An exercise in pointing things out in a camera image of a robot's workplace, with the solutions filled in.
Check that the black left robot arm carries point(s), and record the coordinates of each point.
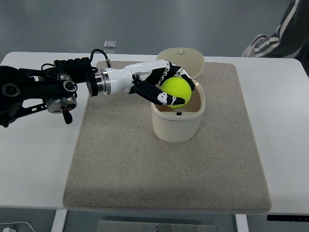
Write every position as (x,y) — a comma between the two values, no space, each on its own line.
(54,87)

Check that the white device with cable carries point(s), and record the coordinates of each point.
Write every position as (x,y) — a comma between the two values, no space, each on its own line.
(12,226)

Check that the beige bin with lid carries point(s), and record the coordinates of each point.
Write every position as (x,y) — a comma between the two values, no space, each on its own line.
(181,124)

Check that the white left table leg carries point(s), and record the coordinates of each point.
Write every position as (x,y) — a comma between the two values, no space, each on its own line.
(59,221)

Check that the black table control panel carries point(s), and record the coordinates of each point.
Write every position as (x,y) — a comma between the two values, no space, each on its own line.
(288,218)

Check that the white right table leg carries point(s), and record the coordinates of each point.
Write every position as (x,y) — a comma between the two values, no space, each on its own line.
(241,223)

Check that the white table leg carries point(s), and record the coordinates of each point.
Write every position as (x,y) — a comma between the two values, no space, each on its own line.
(59,221)
(241,223)

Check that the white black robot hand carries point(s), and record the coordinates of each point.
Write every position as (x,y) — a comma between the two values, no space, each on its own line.
(145,79)

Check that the person in striped trousers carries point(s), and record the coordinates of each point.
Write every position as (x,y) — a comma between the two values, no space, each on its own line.
(292,35)

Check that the beige felt mat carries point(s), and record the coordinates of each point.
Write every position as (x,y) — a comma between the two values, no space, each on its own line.
(119,162)

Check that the lower silver floor plate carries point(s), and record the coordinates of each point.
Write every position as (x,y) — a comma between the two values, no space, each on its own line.
(110,51)

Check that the upper silver floor plate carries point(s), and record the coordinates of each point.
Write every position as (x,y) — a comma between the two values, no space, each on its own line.
(110,44)

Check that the grey metal base plate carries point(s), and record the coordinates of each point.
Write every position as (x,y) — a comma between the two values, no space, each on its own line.
(130,226)

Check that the silver floor plate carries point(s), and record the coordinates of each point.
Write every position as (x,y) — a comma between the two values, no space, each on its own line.
(110,51)
(110,44)

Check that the yellow tennis ball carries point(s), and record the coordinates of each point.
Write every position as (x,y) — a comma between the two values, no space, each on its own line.
(177,87)

